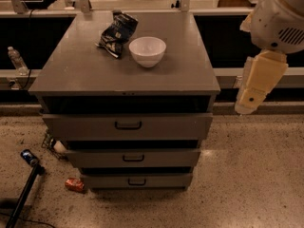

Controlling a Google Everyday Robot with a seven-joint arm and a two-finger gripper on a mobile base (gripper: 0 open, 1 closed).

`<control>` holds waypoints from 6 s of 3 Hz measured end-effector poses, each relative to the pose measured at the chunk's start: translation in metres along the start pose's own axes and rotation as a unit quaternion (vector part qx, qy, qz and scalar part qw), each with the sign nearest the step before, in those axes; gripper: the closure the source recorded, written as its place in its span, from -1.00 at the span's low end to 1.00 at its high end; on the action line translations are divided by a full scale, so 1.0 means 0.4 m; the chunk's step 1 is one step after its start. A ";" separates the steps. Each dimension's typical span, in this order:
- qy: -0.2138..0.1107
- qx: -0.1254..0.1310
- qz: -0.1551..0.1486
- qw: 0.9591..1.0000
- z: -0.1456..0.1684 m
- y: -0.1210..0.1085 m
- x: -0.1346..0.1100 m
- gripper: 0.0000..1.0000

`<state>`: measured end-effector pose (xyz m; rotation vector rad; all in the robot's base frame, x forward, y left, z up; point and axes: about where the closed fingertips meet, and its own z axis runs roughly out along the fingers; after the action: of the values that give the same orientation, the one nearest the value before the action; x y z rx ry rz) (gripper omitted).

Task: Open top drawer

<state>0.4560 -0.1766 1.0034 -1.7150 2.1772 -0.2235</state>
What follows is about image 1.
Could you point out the grey drawer cabinet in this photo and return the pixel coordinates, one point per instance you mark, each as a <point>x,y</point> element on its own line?
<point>80,78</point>

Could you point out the grey drawer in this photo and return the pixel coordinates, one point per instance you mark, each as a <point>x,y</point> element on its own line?
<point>123,181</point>
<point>120,158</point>
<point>123,127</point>

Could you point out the grey top drawer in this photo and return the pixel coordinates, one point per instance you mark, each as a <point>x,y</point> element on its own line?
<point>123,127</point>

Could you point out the blue soda can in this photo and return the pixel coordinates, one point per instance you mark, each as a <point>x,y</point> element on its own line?
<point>29,157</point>

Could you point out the grey middle drawer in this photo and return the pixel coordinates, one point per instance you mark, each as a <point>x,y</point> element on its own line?
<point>120,158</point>

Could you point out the orange soda can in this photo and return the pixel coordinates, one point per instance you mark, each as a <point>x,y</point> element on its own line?
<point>75,185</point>

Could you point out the crumpled dark chip bag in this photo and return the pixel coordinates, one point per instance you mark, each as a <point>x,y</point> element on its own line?
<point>118,33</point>

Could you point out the wire basket with white object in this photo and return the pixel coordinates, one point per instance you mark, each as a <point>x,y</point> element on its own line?
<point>55,148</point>

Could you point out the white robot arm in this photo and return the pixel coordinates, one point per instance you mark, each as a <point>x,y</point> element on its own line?
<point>277,28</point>

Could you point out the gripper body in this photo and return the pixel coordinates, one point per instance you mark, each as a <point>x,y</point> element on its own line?
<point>275,26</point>

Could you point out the white ceramic bowl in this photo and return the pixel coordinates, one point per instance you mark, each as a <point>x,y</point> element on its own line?
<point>147,51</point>

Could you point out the grey bottom drawer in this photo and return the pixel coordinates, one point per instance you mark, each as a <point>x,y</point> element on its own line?
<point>123,181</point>

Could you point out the clear plastic water bottle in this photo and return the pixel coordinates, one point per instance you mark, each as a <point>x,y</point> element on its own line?
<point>18,61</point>

